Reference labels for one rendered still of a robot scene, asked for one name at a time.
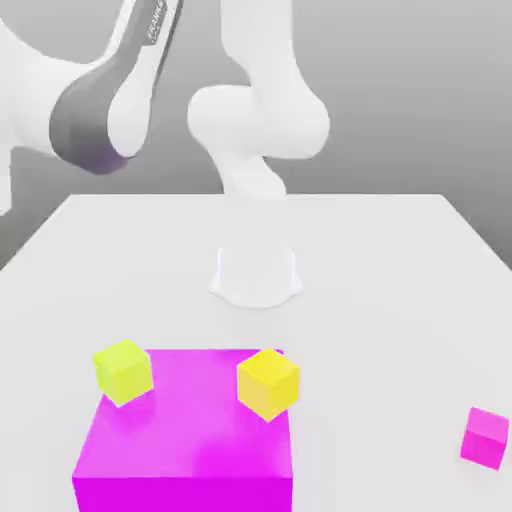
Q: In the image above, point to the small lime yellow cube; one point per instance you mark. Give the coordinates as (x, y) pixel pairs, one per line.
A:
(122, 372)

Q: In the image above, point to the small magenta cube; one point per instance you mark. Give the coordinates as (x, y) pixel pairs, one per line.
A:
(484, 438)

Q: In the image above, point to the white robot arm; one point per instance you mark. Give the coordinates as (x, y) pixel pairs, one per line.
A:
(256, 120)

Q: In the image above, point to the large magenta box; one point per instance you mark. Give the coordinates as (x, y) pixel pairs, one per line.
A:
(188, 440)

